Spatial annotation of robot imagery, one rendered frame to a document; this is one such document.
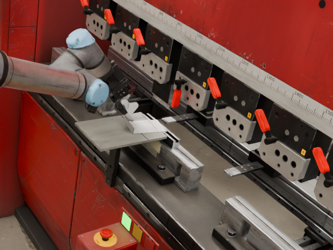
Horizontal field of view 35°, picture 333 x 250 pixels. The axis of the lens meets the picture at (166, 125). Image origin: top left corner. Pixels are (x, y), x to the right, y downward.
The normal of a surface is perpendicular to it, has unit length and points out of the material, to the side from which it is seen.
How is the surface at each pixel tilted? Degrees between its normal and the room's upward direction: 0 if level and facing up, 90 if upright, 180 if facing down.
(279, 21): 90
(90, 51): 81
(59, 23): 90
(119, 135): 0
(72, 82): 67
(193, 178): 90
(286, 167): 90
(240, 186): 0
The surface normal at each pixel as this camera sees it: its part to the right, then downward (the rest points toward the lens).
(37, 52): 0.57, 0.47
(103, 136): 0.18, -0.87
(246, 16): -0.80, 0.14
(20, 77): 0.73, 0.37
